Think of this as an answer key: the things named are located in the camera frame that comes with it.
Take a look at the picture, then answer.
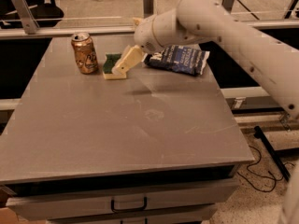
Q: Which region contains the grey lower drawer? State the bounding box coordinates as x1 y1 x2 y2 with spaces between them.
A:
47 204 217 224

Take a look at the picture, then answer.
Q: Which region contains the grey upper drawer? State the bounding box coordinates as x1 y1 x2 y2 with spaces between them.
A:
7 178 237 220

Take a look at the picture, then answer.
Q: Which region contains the black floor cable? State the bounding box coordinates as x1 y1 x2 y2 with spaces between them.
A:
236 145 295 193

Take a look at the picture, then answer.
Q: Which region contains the black drawer handle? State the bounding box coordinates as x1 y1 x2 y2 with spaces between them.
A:
110 197 148 214

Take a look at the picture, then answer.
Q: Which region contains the orange soda can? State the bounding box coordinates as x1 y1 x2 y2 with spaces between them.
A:
71 33 98 75

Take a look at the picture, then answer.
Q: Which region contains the middle metal bracket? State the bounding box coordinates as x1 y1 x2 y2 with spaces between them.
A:
143 0 154 18

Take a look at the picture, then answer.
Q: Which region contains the black office chair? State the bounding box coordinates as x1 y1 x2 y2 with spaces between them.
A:
0 0 64 29

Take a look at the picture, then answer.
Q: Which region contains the grey drawer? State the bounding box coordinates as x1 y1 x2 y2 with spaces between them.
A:
47 204 217 224
7 178 237 220

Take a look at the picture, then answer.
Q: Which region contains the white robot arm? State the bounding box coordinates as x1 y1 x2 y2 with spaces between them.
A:
112 0 299 120

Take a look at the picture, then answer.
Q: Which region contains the green and yellow sponge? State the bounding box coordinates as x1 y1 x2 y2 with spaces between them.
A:
102 53 126 80

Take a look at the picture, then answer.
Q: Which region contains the metal railing bar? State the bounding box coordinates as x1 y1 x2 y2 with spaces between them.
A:
0 19 299 40

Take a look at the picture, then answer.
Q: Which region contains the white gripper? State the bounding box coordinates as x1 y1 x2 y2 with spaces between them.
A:
112 15 161 75

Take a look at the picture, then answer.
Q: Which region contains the dark background table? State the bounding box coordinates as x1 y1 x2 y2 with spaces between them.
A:
232 0 298 21

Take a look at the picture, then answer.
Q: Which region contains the left metal bracket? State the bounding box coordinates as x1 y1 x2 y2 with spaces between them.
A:
11 0 39 35

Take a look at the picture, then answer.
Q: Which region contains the blue chip bag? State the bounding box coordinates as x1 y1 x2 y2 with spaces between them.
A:
144 45 209 77

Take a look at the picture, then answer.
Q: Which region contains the black stand leg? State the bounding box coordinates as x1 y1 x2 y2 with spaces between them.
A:
254 126 291 181

